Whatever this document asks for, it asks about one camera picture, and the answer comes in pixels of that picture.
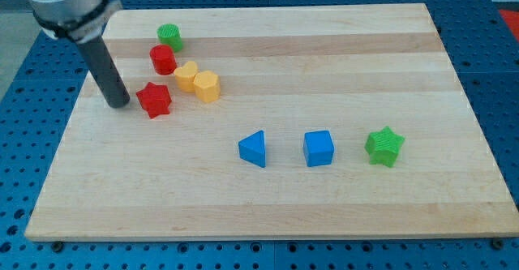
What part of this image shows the blue triangle block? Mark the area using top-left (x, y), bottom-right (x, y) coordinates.
top-left (238, 131), bottom-right (266, 168)

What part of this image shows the blue cube block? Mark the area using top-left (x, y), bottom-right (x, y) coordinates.
top-left (303, 131), bottom-right (335, 167)

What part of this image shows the yellow pentagon block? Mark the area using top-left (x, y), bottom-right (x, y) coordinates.
top-left (193, 71), bottom-right (221, 103)

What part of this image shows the yellow heart block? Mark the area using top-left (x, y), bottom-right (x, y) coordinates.
top-left (174, 61), bottom-right (199, 92)

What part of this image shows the red star block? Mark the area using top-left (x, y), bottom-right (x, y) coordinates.
top-left (136, 82), bottom-right (172, 118)

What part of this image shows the red cylinder block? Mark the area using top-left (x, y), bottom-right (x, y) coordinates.
top-left (149, 45), bottom-right (177, 75)

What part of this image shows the green star block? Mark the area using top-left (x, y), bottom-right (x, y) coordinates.
top-left (364, 126), bottom-right (405, 168)

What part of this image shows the green cylinder block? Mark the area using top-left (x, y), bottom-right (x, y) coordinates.
top-left (157, 24), bottom-right (183, 52)

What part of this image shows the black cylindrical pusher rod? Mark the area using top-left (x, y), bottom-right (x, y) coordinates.
top-left (78, 36), bottom-right (130, 109)

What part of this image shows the wooden board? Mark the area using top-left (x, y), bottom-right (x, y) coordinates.
top-left (25, 3), bottom-right (518, 242)

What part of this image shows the red object at edge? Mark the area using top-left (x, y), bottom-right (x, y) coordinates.
top-left (499, 9), bottom-right (519, 41)

